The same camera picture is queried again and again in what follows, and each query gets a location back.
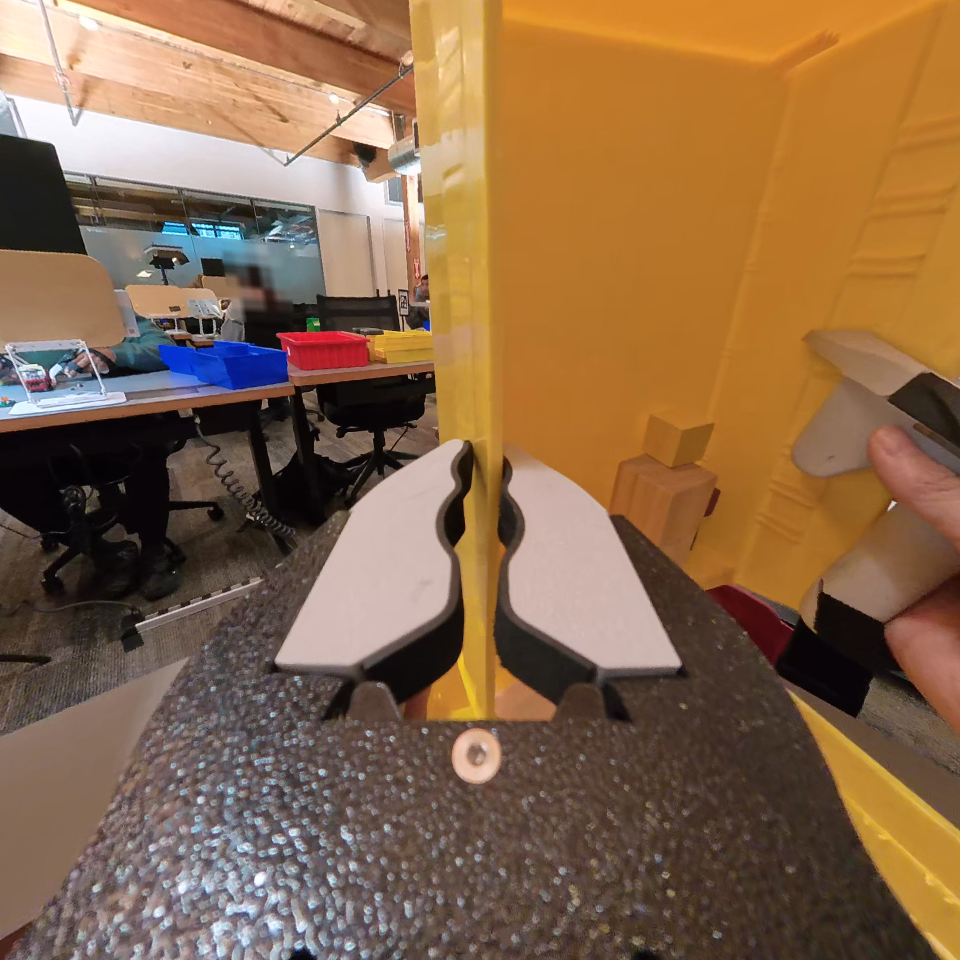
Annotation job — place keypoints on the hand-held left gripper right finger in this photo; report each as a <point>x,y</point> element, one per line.
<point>577,585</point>

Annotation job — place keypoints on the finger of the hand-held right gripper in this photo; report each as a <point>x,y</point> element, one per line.
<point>840,427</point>

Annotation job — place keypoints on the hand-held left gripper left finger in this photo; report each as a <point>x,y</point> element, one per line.
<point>375,585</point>

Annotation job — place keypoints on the pile of wooden cubes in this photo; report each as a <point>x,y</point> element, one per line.
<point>660,502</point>

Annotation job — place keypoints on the red plastic box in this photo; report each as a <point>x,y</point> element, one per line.
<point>750,622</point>

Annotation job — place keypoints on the yellow plastic box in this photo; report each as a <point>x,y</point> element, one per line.
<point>900,840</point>
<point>637,262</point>

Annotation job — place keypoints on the person's right hand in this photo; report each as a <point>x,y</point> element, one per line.
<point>930,652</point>

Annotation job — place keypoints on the white power strip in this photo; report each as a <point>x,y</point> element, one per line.
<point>195,604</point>

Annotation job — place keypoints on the black mesh office chair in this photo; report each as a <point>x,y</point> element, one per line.
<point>360,397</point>

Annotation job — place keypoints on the red storage bin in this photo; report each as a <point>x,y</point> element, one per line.
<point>326,351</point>

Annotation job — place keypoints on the yellow storage bin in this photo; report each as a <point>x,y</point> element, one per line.
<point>401,346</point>

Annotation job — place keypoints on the blue storage bin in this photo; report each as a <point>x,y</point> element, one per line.
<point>225,364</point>

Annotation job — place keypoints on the black swivel chair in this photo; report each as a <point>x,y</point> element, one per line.
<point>97,517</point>

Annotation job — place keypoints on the grey office table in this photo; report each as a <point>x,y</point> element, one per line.
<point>150,394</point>

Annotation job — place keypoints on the wooden chair back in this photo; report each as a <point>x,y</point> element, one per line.
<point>60,296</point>
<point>157,300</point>

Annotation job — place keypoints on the clear acrylic stand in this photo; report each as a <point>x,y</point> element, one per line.
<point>64,375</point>

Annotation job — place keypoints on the red toy vehicle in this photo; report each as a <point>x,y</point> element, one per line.
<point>34,379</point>

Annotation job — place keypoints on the black monitor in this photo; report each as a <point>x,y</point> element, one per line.
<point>37,195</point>

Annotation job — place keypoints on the silver air duct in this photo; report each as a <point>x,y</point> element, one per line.
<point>405,150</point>

